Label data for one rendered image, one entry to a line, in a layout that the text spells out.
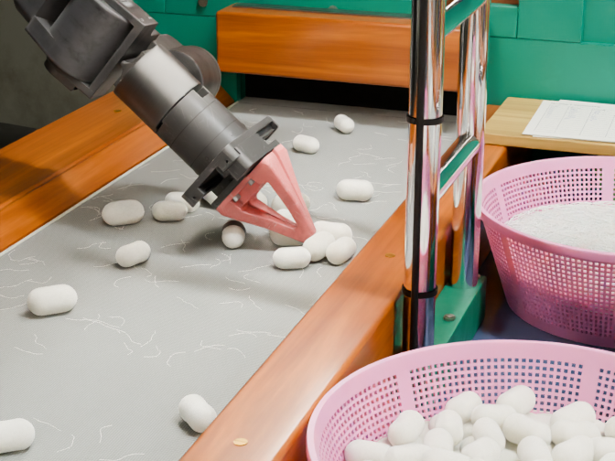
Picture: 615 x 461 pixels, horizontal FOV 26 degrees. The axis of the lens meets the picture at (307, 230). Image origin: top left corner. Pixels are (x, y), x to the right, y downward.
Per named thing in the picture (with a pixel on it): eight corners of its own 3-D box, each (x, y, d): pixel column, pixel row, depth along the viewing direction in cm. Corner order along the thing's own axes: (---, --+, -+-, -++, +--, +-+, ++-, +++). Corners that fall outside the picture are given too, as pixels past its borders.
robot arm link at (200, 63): (36, 62, 112) (93, -18, 109) (86, 51, 123) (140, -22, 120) (143, 155, 112) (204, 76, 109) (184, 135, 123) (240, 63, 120)
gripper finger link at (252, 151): (344, 202, 112) (264, 125, 113) (318, 230, 106) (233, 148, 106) (295, 253, 116) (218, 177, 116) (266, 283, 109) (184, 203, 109)
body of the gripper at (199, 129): (285, 128, 115) (224, 69, 115) (242, 161, 106) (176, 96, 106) (241, 177, 118) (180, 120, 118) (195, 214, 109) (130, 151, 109)
